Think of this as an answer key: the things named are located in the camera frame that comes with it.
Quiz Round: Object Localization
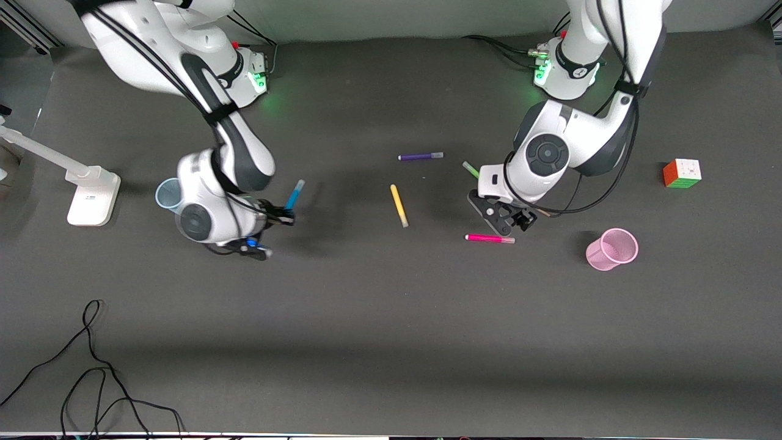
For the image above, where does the pink mesh cup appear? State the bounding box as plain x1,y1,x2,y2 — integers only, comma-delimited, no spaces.
585,228,640,272

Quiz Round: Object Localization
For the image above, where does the light blue mesh cup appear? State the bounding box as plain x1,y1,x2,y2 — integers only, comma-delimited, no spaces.
155,178,184,212

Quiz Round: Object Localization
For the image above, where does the yellow marker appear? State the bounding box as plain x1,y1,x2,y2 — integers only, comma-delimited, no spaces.
390,184,409,228

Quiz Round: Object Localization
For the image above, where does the multicoloured puzzle cube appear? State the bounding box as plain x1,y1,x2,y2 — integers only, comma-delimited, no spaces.
663,159,702,189

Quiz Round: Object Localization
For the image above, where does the white stand with flat base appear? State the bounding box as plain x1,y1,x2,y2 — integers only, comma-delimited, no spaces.
0,124,122,227

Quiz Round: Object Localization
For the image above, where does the black right arm base cable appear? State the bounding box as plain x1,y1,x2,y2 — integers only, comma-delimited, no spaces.
226,12,279,79

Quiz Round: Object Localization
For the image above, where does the black arm base cable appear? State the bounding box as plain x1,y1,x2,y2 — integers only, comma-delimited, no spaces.
226,12,279,79
461,12,572,69

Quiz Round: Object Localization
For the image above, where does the black left arm base cable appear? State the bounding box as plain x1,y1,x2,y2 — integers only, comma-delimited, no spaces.
461,12,572,69

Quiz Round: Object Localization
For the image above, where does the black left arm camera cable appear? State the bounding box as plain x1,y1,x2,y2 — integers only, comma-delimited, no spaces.
504,0,642,216

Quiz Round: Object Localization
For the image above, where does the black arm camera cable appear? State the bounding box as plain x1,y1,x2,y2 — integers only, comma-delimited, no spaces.
72,0,272,221
504,0,642,216

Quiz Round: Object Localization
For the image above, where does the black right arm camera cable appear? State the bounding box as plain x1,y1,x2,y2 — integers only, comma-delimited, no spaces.
72,0,272,221

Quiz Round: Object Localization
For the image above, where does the loose black cable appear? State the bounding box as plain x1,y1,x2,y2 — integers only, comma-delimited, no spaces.
0,299,185,440

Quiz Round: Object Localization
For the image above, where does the aluminium frame rail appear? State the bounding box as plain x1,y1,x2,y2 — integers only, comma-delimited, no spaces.
0,0,63,57

